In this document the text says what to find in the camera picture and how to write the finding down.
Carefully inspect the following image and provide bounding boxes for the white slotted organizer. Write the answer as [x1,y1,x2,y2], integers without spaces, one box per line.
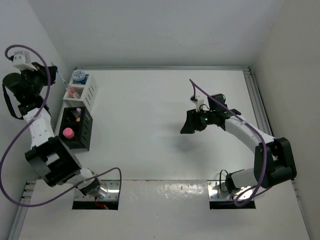
[63,74,98,113]

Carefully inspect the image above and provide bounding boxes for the purple highlighter marker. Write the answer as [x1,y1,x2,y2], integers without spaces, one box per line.
[76,107,82,118]

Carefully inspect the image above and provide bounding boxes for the black cable at right base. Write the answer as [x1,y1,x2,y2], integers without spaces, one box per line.
[218,169,230,193]

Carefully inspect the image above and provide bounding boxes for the pink cap glue bottle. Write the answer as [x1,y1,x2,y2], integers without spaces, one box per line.
[62,127,75,140]

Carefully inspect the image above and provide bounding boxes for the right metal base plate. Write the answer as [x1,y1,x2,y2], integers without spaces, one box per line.
[207,180,253,202]

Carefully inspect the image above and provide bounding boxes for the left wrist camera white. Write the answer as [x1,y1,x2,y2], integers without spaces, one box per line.
[12,50,37,71]

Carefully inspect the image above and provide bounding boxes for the red wire at left base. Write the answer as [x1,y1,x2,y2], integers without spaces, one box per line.
[94,199,109,210]

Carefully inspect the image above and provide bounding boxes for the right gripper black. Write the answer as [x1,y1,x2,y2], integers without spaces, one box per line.
[180,108,216,134]

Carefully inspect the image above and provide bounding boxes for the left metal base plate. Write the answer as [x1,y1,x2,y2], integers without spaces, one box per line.
[74,180,120,202]

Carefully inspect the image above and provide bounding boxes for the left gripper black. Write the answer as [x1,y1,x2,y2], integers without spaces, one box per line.
[19,62,57,96]

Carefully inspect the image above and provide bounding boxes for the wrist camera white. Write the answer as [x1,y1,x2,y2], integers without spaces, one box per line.
[12,50,37,71]
[190,95,205,112]

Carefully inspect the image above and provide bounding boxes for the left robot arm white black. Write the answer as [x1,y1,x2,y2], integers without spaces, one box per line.
[2,62,102,198]

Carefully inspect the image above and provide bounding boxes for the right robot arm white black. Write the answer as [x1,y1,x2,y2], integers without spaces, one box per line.
[180,93,297,194]

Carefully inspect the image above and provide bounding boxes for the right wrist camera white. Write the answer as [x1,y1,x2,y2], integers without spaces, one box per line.
[190,95,205,112]

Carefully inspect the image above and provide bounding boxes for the black slotted organizer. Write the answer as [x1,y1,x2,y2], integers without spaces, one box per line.
[58,106,93,151]

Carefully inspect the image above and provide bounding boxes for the grey thin pen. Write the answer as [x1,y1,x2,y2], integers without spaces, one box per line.
[56,70,70,91]

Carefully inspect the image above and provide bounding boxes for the metal base plate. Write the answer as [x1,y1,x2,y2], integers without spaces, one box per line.
[74,180,120,202]
[207,180,253,202]

